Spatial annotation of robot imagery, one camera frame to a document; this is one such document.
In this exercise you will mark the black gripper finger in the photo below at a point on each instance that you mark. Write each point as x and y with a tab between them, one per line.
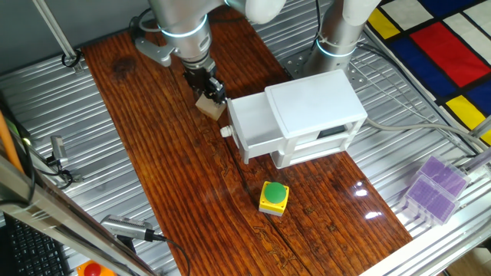
217	92
203	90

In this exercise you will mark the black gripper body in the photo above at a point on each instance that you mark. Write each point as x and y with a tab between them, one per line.
197	78

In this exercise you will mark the tan wooden block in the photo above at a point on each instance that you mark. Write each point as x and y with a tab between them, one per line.
209	109

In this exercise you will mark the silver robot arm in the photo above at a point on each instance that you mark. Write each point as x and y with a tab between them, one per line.
184	30

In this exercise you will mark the white plastic drawer cabinet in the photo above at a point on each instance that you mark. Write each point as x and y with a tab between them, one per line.
314	99

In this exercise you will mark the green push button yellow box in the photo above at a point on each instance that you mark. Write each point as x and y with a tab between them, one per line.
274	195

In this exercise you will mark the thin grey diagonal strut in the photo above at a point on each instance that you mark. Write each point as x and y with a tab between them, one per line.
53	27

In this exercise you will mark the orange rod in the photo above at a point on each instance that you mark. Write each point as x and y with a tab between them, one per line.
7	142

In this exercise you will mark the red stop button orange box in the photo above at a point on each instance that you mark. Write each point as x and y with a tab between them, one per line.
92	269

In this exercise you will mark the colourful checked cloth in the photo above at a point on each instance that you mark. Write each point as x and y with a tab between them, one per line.
441	50

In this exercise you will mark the black keyboard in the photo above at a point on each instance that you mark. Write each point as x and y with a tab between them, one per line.
34	253

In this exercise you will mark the purple pipette tip box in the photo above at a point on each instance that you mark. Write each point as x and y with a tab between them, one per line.
445	176
429	199

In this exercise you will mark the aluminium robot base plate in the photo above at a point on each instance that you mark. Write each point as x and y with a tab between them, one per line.
295	65

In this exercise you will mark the grey camera on stand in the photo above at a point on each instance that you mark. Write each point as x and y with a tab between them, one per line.
58	149

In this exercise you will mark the ribbed silver camera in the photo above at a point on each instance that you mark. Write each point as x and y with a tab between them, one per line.
126	227

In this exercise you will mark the steel frame beam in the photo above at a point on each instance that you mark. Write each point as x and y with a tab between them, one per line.
38	207

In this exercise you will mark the aluminium profile rail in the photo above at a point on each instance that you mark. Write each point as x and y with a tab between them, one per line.
433	245

